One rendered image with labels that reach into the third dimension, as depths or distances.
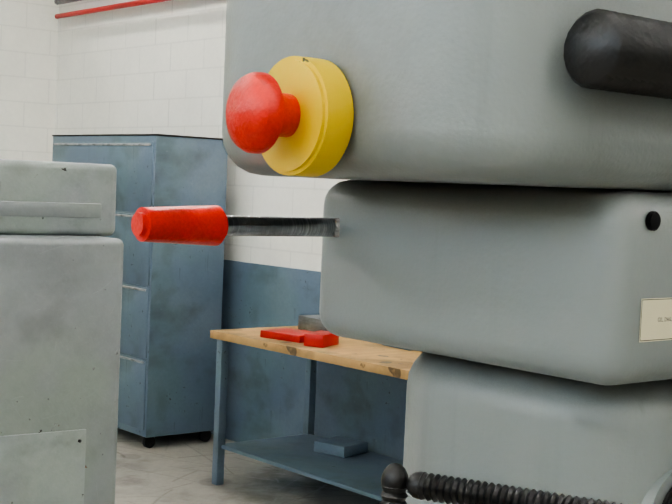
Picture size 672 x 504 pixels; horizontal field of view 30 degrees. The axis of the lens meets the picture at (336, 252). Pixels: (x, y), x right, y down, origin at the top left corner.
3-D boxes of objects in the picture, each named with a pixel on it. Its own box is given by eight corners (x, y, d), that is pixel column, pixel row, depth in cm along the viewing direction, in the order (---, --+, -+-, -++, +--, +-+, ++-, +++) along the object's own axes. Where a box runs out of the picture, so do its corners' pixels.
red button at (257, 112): (260, 152, 60) (264, 68, 59) (213, 152, 63) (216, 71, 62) (315, 156, 62) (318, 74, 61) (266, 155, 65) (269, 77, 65)
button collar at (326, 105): (322, 176, 61) (327, 52, 60) (249, 174, 65) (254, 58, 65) (353, 178, 62) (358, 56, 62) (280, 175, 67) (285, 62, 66)
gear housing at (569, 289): (615, 393, 62) (626, 189, 61) (307, 334, 80) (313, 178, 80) (933, 356, 83) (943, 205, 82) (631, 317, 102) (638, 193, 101)
